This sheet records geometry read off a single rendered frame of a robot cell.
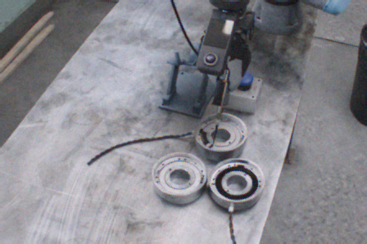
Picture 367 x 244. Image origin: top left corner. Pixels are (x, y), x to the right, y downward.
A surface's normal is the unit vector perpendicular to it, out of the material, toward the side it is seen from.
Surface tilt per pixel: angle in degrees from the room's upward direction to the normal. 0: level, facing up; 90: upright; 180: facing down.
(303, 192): 0
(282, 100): 0
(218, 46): 32
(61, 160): 0
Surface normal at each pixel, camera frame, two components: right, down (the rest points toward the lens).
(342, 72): 0.00, -0.73
